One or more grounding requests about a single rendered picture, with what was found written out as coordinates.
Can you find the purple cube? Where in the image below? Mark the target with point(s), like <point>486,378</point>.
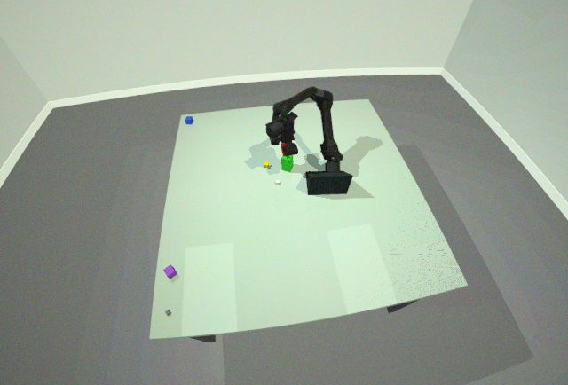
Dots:
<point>170,271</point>

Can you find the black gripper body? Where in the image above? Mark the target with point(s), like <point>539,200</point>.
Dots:
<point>290,148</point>

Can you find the green block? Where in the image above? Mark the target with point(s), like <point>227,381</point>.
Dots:
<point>287,160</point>
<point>287,168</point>

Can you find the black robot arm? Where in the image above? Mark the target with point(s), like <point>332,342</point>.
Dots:
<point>282,121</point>

